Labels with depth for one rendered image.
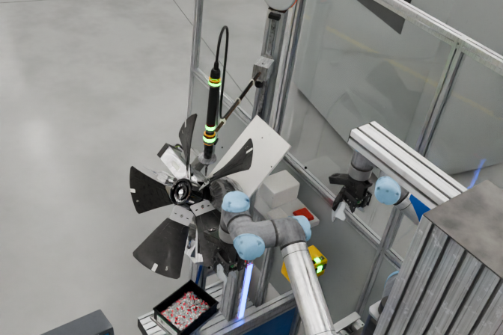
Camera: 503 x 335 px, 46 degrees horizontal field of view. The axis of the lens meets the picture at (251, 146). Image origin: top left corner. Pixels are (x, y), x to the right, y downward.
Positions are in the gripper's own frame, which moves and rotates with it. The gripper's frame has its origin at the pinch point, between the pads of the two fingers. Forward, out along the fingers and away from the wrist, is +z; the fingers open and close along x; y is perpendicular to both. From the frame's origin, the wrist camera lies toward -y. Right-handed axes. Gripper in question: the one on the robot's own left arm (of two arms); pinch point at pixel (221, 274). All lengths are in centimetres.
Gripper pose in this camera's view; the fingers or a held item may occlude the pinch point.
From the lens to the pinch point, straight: 192.9
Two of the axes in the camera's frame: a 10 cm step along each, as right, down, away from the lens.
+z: -1.2, 7.8, 6.1
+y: 5.8, 5.6, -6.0
